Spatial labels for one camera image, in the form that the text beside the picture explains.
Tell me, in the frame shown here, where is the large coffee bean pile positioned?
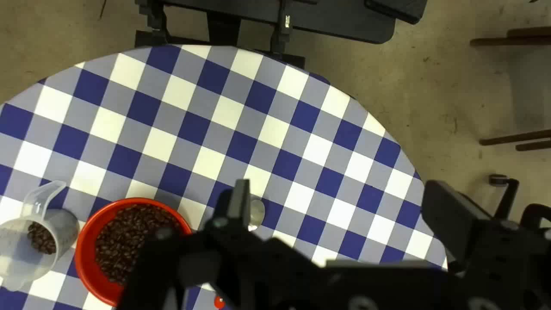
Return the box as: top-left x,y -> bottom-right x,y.
92,204 -> 185,283

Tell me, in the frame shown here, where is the black office chair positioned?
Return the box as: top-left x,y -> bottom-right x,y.
134,0 -> 428,66

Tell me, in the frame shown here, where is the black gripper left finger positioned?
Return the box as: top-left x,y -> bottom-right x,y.
199,177 -> 289,276

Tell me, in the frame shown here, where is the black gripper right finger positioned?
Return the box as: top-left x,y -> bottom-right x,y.
421,178 -> 551,276

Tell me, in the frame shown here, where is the blue white checkered tablecloth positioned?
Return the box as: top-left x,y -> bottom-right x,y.
0,42 -> 451,310

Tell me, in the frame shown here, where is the small coffee bean pile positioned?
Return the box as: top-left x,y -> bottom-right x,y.
25,220 -> 58,256

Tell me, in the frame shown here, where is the clear plastic measuring jug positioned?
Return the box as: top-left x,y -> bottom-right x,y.
0,178 -> 80,290

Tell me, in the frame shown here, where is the wooden stool frame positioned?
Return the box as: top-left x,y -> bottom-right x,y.
470,23 -> 551,152

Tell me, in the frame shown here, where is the red plastic bowl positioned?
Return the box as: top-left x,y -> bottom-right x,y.
74,196 -> 194,307

